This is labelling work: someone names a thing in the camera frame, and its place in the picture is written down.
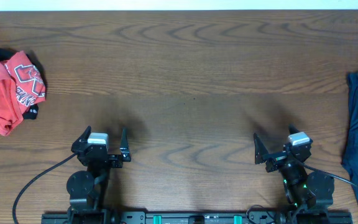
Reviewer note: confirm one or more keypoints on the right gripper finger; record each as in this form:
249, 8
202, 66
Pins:
292, 129
261, 151

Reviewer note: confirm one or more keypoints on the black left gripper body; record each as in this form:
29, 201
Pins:
115, 163

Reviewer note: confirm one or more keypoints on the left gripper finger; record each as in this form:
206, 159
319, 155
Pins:
124, 145
84, 137

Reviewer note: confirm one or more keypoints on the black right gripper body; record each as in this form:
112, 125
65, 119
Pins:
277, 160

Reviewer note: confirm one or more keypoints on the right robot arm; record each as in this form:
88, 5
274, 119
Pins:
309, 194

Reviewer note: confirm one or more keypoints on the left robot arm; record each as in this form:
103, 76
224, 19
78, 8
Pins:
87, 188

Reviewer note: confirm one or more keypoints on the black garment under red shirt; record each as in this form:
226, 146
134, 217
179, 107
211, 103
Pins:
32, 112

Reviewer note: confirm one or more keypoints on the red printed t-shirt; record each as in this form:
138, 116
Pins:
21, 86

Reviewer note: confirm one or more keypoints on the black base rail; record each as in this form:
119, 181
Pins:
253, 216

